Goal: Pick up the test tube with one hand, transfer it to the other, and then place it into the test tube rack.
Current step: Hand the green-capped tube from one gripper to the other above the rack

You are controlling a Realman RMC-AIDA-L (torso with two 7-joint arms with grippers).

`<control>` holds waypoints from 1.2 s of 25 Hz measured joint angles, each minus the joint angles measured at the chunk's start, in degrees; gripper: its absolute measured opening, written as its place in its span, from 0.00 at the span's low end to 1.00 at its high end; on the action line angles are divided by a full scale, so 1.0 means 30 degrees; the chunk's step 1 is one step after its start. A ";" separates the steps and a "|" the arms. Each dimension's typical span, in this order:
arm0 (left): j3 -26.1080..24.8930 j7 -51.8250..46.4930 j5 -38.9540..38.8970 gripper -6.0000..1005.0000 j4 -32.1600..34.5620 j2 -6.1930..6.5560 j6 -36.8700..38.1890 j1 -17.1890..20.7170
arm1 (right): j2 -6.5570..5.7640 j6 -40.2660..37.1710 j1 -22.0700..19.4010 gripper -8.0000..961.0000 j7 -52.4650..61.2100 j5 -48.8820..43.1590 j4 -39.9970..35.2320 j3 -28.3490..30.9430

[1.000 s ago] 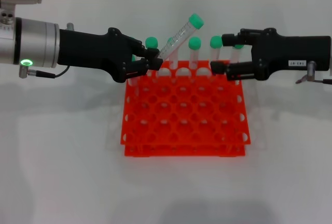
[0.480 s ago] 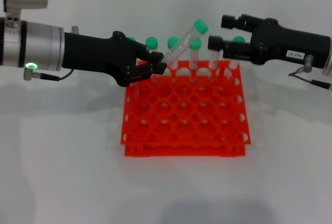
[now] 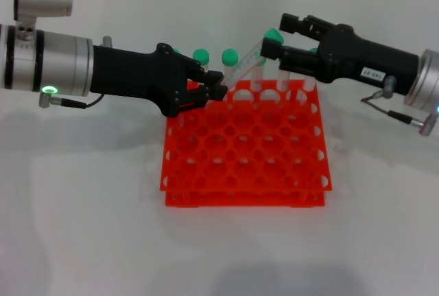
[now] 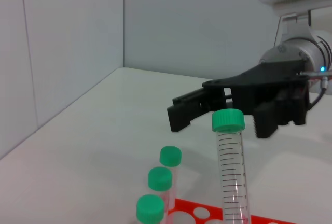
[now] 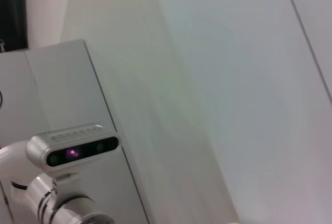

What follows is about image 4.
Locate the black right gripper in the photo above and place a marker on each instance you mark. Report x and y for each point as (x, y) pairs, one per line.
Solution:
(272, 84)

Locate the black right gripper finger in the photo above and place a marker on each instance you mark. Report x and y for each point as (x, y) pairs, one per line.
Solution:
(181, 116)

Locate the green capped clear test tube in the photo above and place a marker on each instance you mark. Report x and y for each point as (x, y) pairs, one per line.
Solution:
(150, 208)
(169, 155)
(232, 177)
(160, 178)

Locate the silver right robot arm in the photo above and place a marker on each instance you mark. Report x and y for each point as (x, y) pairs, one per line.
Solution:
(293, 53)

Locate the orange test tube rack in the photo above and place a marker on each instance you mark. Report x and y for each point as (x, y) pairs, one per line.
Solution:
(186, 206)

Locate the white right camera mount bracket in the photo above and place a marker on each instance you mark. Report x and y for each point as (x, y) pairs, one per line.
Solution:
(293, 27)

